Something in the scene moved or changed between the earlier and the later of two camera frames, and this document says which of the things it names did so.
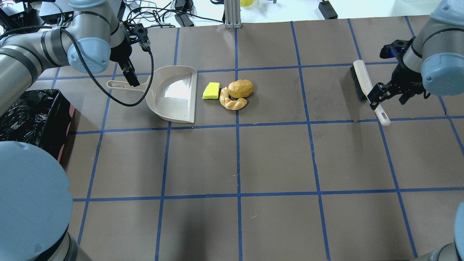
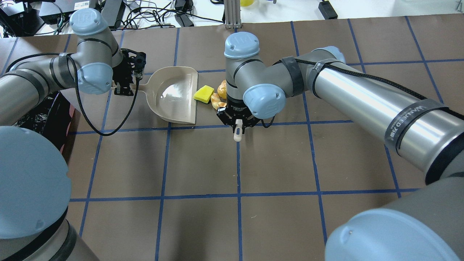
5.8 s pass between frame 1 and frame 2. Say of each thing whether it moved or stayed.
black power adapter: stayed
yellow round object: stayed
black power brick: stayed
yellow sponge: moved
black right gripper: moved
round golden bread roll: moved
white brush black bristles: moved
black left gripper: moved
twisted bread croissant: moved
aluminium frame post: stayed
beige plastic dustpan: stayed
